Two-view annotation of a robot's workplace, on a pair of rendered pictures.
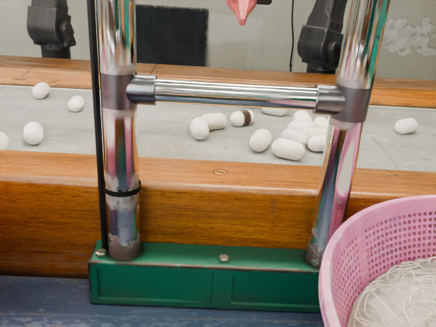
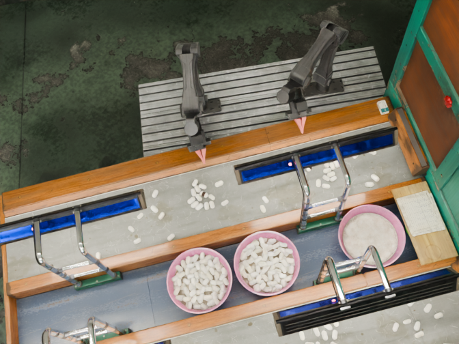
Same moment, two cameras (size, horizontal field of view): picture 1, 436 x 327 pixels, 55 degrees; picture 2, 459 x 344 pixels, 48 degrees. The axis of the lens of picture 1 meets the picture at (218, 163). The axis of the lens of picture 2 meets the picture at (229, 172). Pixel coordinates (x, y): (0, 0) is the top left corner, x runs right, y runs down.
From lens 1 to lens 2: 1.98 m
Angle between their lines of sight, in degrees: 42
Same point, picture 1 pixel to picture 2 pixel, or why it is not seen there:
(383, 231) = (347, 217)
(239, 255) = (322, 222)
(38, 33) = not seen: hidden behind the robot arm
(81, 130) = (270, 189)
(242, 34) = not seen: outside the picture
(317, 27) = (321, 76)
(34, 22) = not seen: hidden behind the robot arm
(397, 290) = (349, 226)
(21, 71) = (227, 156)
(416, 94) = (361, 123)
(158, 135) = (291, 185)
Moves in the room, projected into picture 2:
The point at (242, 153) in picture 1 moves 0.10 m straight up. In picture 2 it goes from (314, 188) to (316, 179)
